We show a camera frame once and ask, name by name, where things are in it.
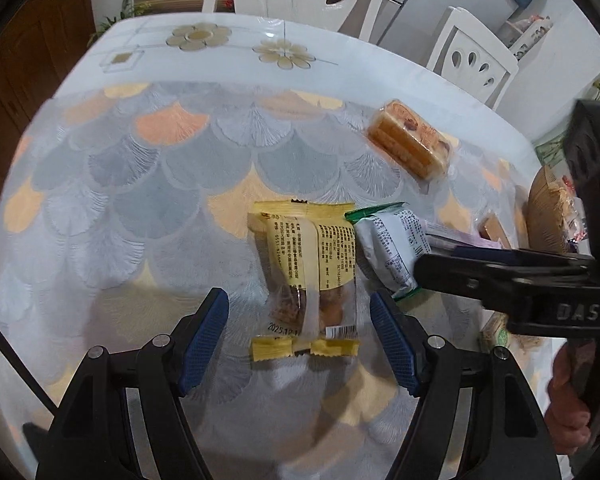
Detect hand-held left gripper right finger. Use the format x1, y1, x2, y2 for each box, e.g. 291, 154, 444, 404
370, 290, 568, 480

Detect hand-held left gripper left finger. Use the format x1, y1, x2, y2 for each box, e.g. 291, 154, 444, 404
35, 287, 229, 480

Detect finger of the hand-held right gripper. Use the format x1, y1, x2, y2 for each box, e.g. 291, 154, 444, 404
452, 245, 596, 267
413, 251, 598, 311

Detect green label cracker packet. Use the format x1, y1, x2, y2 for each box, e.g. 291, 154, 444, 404
480, 310, 531, 358

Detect white green-edged snack packet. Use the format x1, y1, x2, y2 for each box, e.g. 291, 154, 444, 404
344, 202, 433, 301

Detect orange label egg crisp packet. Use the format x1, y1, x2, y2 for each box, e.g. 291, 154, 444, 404
366, 100, 455, 182

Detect yellow crispy snack packet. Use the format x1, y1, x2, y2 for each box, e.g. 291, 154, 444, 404
247, 200, 363, 363

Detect person's right hand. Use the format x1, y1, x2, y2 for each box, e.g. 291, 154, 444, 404
545, 345, 600, 443

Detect clear wrapped pastry packet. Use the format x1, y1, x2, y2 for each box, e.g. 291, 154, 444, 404
479, 212, 513, 251

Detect white carved rack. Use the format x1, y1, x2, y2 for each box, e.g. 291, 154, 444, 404
500, 12, 551, 61

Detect grey refrigerator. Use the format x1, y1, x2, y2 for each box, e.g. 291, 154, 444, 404
377, 0, 521, 68

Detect brown wooden cabinet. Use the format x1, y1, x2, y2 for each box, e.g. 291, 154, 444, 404
0, 5, 96, 231

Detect green potted plant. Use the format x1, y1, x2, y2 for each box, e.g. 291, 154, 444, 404
87, 0, 153, 46

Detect black cable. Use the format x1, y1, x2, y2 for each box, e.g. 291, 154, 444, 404
0, 307, 61, 418

